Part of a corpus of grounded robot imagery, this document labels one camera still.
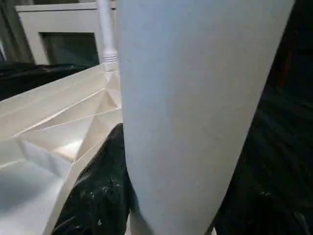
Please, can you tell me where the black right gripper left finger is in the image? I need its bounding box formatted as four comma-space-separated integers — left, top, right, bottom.
51, 123, 133, 235

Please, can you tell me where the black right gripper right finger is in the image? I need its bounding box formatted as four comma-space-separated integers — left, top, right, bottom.
215, 162, 309, 235

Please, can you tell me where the white plastic table top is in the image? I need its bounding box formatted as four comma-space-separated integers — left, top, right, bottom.
0, 61, 125, 235

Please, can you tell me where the white plastic table leg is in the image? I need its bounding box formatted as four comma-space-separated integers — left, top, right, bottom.
116, 0, 297, 235
96, 0, 120, 73

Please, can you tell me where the black work mat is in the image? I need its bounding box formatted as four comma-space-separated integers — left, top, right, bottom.
0, 29, 313, 235

